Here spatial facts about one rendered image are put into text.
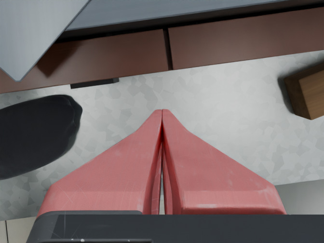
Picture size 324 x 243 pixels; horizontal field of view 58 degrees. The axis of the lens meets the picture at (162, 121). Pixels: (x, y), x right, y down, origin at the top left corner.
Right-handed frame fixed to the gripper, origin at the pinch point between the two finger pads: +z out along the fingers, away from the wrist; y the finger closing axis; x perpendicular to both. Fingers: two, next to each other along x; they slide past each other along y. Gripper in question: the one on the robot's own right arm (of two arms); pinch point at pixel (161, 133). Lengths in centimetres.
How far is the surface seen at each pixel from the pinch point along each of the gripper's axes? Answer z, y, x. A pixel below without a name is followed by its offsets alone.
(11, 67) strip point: 12.8, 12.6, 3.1
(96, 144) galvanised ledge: 24.4, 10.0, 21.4
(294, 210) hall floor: 66, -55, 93
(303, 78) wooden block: 24.6, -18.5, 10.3
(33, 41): 13.7, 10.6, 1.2
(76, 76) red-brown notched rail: 15.9, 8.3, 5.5
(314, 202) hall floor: 68, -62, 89
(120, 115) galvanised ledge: 26.4, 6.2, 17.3
